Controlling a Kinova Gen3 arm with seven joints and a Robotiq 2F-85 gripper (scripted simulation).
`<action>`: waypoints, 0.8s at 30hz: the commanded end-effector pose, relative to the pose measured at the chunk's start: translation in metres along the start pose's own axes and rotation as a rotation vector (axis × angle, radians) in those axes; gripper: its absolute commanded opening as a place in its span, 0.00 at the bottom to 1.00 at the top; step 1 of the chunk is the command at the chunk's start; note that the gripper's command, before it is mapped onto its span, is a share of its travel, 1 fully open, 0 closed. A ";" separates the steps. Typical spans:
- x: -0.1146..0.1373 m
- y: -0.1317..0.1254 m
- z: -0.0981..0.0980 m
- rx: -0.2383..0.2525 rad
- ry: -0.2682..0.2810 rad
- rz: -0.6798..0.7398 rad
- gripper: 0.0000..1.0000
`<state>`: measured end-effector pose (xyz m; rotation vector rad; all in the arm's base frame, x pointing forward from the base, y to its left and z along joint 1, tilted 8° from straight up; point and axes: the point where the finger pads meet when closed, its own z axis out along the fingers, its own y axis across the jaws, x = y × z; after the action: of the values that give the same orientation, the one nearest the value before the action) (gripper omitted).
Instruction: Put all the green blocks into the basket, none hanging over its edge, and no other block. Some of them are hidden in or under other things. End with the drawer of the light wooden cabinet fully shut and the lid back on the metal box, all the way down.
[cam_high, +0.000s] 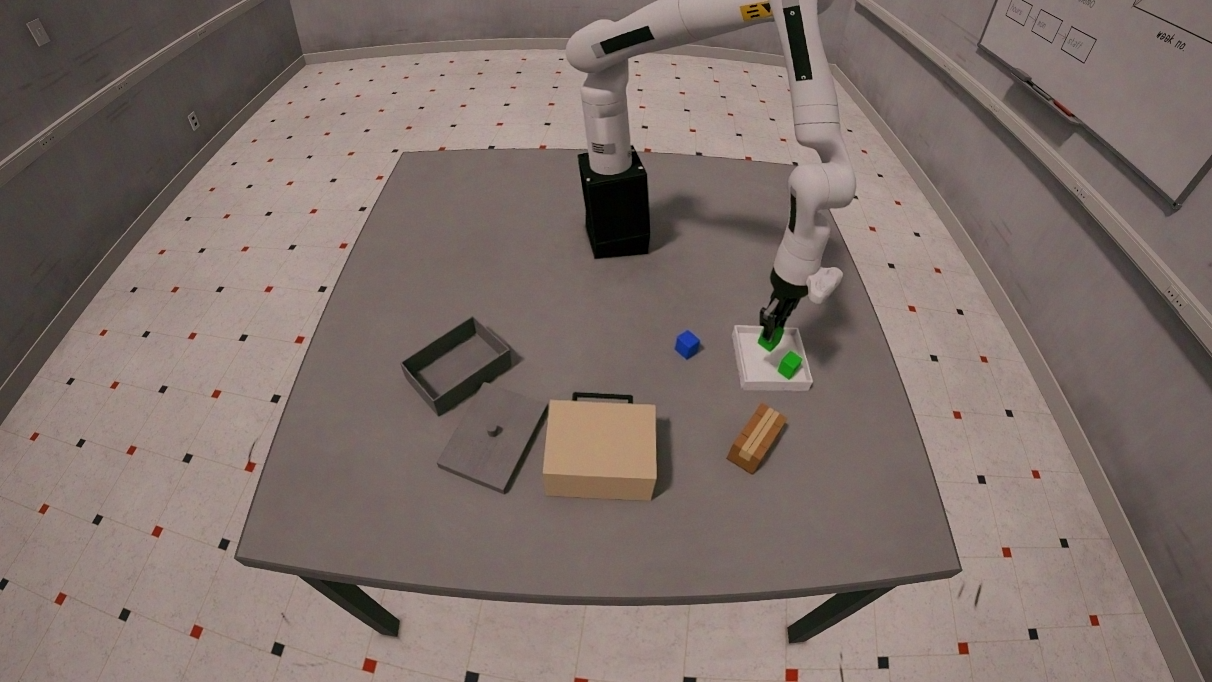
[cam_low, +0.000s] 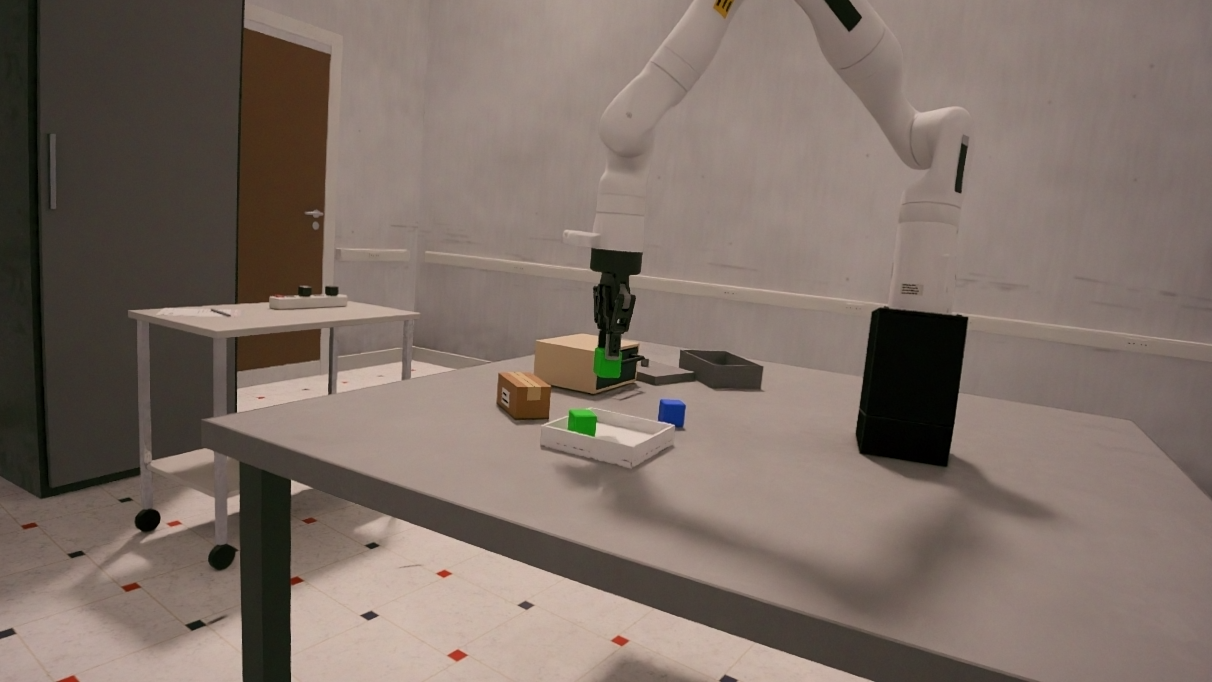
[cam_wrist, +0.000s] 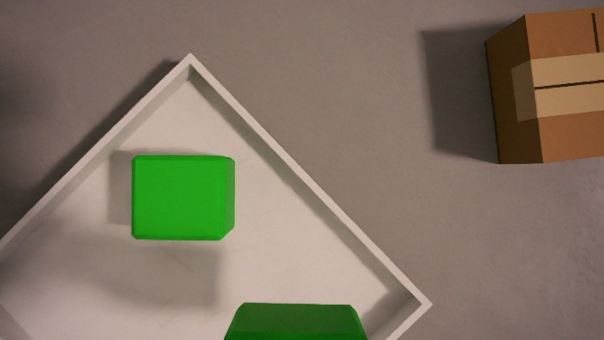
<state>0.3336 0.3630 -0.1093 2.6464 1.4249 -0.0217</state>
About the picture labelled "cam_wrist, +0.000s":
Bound brown cardboard box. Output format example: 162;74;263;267
484;7;604;165

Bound off-white shallow tray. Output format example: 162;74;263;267
0;53;433;340

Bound green block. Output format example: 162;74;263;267
223;302;368;340
131;155;235;241

